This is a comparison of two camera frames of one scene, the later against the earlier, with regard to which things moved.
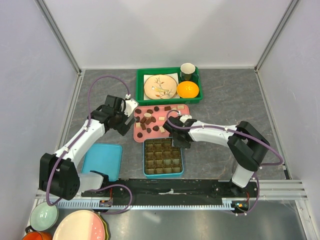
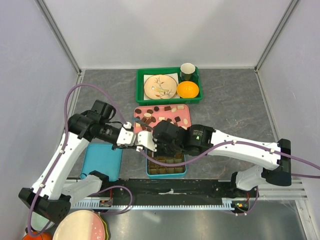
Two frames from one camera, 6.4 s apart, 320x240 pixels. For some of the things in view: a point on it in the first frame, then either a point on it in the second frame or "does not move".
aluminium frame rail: x=45 y=11 does not move
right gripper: x=176 y=142 → x=159 y=151
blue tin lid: x=103 y=158 does not move
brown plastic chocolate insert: x=160 y=157 does not move
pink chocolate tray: x=151 y=118 does not move
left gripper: x=122 y=128 → x=118 y=144
